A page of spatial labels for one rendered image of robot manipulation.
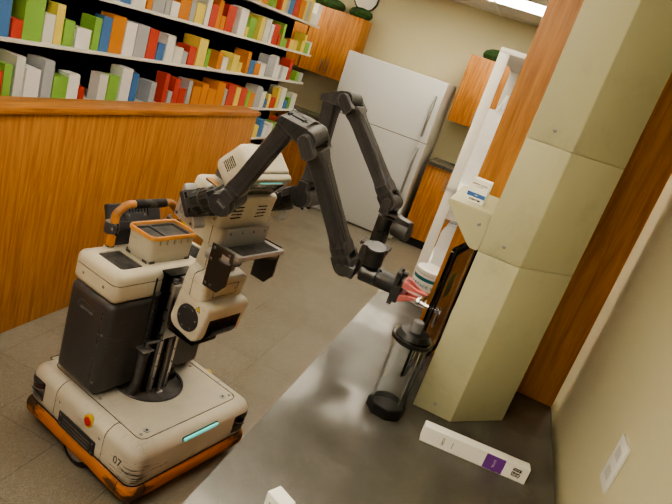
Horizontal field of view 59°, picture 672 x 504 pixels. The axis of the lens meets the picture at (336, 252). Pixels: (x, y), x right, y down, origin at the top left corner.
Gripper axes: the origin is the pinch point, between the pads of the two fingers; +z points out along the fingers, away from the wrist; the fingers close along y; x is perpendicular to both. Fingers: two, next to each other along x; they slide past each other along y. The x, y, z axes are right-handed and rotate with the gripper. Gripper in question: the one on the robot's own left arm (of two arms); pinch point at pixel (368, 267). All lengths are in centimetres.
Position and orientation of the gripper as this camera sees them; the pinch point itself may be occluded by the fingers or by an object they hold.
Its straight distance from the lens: 208.0
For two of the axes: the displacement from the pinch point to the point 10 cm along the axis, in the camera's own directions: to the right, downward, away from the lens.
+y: 9.0, 3.8, -2.2
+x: 3.1, -2.1, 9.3
